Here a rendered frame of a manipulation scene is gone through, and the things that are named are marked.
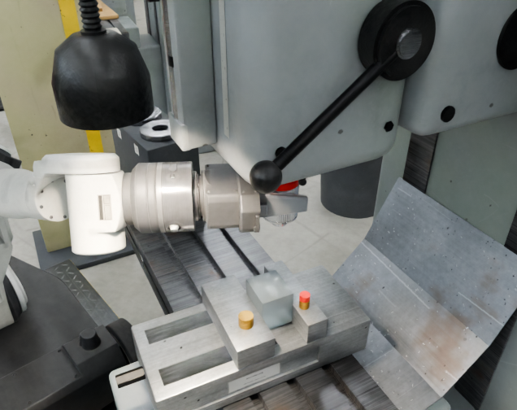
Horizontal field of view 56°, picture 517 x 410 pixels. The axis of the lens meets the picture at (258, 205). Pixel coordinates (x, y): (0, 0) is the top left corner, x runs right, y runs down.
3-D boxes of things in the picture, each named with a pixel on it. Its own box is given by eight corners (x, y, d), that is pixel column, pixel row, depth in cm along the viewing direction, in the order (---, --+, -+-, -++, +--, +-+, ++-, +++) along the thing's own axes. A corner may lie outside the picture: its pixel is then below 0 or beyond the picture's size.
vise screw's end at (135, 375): (119, 390, 70) (116, 382, 69) (116, 381, 72) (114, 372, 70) (145, 381, 72) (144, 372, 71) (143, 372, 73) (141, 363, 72)
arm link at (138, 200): (155, 163, 56) (53, 167, 55) (161, 254, 58) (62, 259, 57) (164, 158, 67) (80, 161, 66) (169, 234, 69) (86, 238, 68)
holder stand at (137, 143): (157, 224, 111) (145, 145, 100) (120, 183, 126) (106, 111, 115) (203, 207, 116) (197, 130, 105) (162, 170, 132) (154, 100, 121)
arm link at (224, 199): (261, 189, 54) (152, 193, 53) (259, 255, 60) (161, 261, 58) (251, 139, 65) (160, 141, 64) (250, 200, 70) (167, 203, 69)
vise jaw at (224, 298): (237, 371, 69) (236, 352, 67) (202, 302, 80) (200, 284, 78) (275, 356, 71) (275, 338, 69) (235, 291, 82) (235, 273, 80)
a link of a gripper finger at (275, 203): (306, 211, 62) (257, 214, 61) (307, 190, 60) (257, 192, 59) (307, 219, 60) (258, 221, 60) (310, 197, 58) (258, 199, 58)
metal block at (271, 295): (262, 332, 74) (262, 303, 71) (246, 306, 79) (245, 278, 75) (292, 321, 76) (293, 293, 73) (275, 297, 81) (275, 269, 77)
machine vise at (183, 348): (161, 433, 69) (151, 383, 63) (136, 355, 80) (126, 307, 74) (366, 349, 81) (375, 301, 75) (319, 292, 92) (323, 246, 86)
